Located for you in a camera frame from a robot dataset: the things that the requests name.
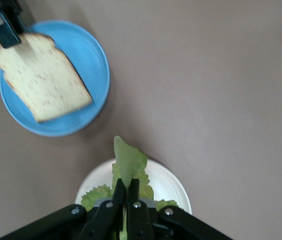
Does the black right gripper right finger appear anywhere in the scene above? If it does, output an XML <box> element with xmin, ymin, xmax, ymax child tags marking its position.
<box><xmin>127</xmin><ymin>178</ymin><xmax>233</xmax><ymax>240</ymax></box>

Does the green lettuce leaf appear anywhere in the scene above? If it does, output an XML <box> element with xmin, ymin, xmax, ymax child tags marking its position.
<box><xmin>80</xmin><ymin>135</ymin><xmax>179</xmax><ymax>240</ymax></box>

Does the pale bread slice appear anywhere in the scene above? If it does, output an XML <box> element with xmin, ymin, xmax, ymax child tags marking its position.
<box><xmin>0</xmin><ymin>33</ymin><xmax>93</xmax><ymax>124</ymax></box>

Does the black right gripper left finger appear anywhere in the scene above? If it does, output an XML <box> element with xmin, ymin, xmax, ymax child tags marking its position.
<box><xmin>0</xmin><ymin>178</ymin><xmax>126</xmax><ymax>240</ymax></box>

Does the beige white round plate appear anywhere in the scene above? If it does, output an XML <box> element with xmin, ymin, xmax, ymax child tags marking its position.
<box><xmin>75</xmin><ymin>158</ymin><xmax>193</xmax><ymax>216</ymax></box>

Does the blue round plate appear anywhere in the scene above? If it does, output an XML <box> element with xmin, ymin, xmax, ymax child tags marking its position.
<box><xmin>0</xmin><ymin>20</ymin><xmax>111</xmax><ymax>137</ymax></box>

